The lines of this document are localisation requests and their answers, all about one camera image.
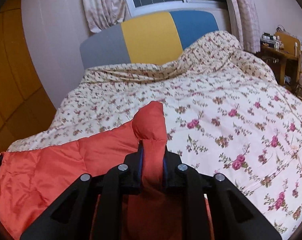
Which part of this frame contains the orange red puffer jacket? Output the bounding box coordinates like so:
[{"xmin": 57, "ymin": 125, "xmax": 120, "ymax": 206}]
[{"xmin": 0, "ymin": 101, "xmax": 182, "ymax": 239}]

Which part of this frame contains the floral white bed quilt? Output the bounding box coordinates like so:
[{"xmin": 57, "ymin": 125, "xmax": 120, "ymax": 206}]
[{"xmin": 9, "ymin": 31, "xmax": 302, "ymax": 239}]

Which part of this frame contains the brown wooden wardrobe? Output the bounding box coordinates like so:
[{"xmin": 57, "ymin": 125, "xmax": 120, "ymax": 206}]
[{"xmin": 0, "ymin": 0, "xmax": 56, "ymax": 153}]

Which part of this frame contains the wooden bedside desk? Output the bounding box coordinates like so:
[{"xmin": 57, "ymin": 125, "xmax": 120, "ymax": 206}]
[{"xmin": 257, "ymin": 46, "xmax": 302, "ymax": 100}]

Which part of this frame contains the wooden desk chair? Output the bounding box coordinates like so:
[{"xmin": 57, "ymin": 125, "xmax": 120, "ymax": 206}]
[{"xmin": 275, "ymin": 31, "xmax": 301, "ymax": 57}]

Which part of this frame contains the floral right curtain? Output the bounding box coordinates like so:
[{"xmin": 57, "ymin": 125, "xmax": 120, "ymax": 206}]
[{"xmin": 226, "ymin": 0, "xmax": 260, "ymax": 54}]

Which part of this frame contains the floral curtain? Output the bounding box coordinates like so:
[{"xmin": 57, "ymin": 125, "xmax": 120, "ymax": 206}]
[
  {"xmin": 82, "ymin": 0, "xmax": 130, "ymax": 34},
  {"xmin": 226, "ymin": 0, "xmax": 260, "ymax": 54}
]

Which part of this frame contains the grey yellow blue headboard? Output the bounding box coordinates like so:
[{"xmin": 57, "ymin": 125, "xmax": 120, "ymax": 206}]
[{"xmin": 79, "ymin": 10, "xmax": 219, "ymax": 69}]

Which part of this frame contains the floral left curtain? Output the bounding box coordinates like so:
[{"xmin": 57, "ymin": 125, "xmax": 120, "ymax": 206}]
[{"xmin": 82, "ymin": 0, "xmax": 130, "ymax": 34}]

